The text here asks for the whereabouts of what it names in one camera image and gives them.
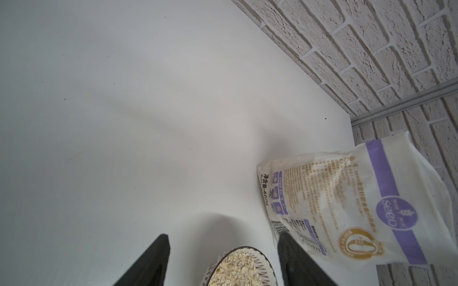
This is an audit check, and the right aluminium corner post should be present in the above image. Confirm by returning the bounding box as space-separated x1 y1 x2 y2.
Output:
351 78 458 127

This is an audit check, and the oats bag white purple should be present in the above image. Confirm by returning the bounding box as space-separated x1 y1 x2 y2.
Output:
257 132 458 268

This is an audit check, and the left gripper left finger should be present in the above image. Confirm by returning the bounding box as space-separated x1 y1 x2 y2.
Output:
114 234 171 286

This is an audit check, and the patterned breakfast bowl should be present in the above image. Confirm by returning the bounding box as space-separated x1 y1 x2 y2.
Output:
200 246 278 286

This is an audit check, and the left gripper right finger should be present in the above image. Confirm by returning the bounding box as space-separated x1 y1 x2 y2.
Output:
277 232 337 286

